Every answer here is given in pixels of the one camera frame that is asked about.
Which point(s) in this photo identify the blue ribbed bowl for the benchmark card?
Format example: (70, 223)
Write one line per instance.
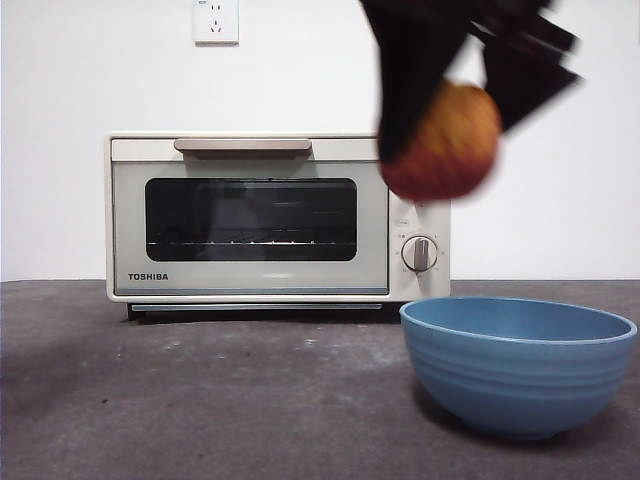
(515, 380)

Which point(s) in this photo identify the cream Toshiba toaster oven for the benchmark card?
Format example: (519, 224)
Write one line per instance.
(435, 290)

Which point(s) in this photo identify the cream timer knob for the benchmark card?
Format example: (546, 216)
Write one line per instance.
(421, 254)

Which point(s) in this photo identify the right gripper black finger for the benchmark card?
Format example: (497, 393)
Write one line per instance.
(525, 90)
(405, 65)

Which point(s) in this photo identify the black oven foot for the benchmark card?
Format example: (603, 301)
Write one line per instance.
(130, 314)

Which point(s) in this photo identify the red yellow apple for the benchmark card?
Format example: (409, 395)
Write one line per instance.
(450, 150)

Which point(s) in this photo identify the grey oven crumb tray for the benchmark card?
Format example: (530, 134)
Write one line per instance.
(250, 306)

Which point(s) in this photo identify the white wall socket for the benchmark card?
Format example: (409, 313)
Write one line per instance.
(216, 30)

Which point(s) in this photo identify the glass-windowed oven door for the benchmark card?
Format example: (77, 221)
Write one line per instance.
(250, 280)

